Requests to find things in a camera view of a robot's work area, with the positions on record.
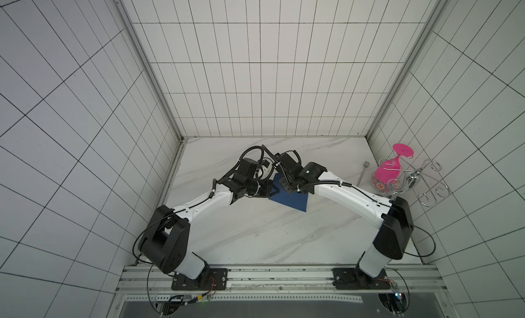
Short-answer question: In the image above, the blue envelope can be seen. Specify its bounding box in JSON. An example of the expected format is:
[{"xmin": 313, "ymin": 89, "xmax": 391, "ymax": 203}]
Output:
[{"xmin": 269, "ymin": 173, "xmax": 308, "ymax": 212}]

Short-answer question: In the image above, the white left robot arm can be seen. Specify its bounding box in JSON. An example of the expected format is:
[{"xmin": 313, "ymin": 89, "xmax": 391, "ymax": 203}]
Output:
[{"xmin": 137, "ymin": 157, "xmax": 278, "ymax": 282}]

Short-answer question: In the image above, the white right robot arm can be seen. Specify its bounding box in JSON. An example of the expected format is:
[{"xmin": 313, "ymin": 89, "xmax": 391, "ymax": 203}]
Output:
[{"xmin": 274, "ymin": 153, "xmax": 414, "ymax": 278}]

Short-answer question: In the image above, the metal back scratcher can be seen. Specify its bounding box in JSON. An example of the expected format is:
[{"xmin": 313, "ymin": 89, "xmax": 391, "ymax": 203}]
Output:
[{"xmin": 356, "ymin": 161, "xmax": 371, "ymax": 187}]

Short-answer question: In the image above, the red blue patterned bowl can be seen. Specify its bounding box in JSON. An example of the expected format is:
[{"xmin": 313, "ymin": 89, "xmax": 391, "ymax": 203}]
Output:
[{"xmin": 371, "ymin": 172, "xmax": 400, "ymax": 193}]

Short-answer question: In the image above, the pink wine glass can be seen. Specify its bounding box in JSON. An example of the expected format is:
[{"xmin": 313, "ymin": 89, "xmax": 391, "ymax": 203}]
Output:
[{"xmin": 375, "ymin": 143, "xmax": 414, "ymax": 185}]

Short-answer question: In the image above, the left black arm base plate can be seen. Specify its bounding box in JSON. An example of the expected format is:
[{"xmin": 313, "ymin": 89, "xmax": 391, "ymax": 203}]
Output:
[{"xmin": 171, "ymin": 268, "xmax": 228, "ymax": 291}]

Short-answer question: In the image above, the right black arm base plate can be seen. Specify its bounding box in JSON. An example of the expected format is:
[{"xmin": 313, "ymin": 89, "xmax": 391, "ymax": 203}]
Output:
[{"xmin": 332, "ymin": 267, "xmax": 391, "ymax": 290}]

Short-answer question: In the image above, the silver wire glass rack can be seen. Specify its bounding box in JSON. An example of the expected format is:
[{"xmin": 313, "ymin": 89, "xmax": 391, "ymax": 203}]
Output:
[{"xmin": 381, "ymin": 158, "xmax": 452, "ymax": 209}]

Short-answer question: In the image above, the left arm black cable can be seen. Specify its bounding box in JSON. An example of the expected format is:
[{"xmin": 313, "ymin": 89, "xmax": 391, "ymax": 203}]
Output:
[{"xmin": 132, "ymin": 213, "xmax": 181, "ymax": 315}]

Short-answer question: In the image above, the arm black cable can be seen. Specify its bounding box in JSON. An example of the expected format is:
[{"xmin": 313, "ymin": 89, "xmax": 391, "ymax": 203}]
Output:
[
  {"xmin": 403, "ymin": 224, "xmax": 438, "ymax": 259},
  {"xmin": 132, "ymin": 213, "xmax": 181, "ymax": 315}
]

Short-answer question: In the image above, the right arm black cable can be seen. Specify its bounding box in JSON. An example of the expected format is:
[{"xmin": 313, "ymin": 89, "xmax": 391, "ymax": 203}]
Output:
[{"xmin": 403, "ymin": 224, "xmax": 438, "ymax": 259}]

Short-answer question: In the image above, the aluminium mounting rail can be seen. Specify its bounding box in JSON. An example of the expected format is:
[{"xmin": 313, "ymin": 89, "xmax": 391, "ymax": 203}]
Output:
[{"xmin": 116, "ymin": 264, "xmax": 447, "ymax": 303}]

